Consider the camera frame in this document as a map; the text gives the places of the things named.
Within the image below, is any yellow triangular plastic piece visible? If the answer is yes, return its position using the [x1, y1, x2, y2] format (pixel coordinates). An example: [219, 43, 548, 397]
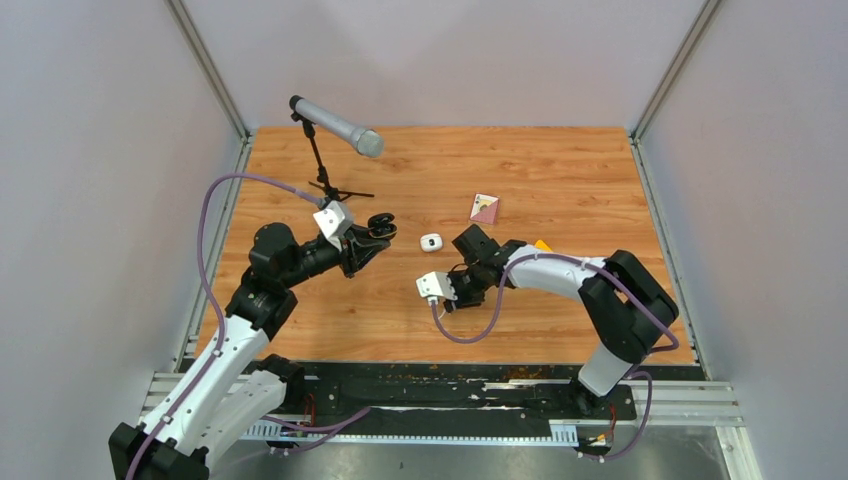
[534, 240, 552, 252]

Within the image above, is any white gold earbud charging case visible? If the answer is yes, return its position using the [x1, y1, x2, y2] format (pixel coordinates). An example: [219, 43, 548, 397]
[419, 233, 444, 253]

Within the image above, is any black earbud case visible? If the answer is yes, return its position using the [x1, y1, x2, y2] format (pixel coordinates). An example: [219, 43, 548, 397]
[367, 212, 397, 240]

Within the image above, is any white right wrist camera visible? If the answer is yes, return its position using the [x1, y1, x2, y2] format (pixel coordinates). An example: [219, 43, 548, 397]
[415, 271, 457, 304]

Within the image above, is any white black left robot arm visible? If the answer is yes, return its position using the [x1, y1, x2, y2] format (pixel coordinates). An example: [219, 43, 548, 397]
[108, 213, 397, 479]

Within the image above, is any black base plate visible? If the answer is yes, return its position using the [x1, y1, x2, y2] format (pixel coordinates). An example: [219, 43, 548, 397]
[274, 362, 637, 438]

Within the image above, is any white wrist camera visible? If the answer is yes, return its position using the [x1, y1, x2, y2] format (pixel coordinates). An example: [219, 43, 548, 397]
[313, 200, 354, 252]
[415, 271, 457, 304]

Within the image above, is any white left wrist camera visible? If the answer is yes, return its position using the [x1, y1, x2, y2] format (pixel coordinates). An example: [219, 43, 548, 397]
[313, 200, 354, 252]

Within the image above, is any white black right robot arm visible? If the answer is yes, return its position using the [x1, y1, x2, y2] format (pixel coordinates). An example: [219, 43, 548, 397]
[416, 225, 680, 418]

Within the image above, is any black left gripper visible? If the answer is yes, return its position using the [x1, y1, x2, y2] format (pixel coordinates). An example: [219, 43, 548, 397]
[281, 223, 390, 289]

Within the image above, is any grey microphone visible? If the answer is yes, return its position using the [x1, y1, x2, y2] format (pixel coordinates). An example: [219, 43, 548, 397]
[289, 95, 385, 158]

